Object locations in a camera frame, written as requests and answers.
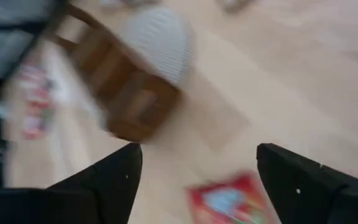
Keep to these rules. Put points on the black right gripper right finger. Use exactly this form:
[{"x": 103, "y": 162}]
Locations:
[{"x": 291, "y": 186}]

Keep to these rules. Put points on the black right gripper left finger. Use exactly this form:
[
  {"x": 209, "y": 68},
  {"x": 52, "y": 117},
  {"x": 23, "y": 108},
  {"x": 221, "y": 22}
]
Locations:
[{"x": 104, "y": 193}]

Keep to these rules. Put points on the brown wooden tea box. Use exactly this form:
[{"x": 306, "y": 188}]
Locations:
[{"x": 129, "y": 87}]

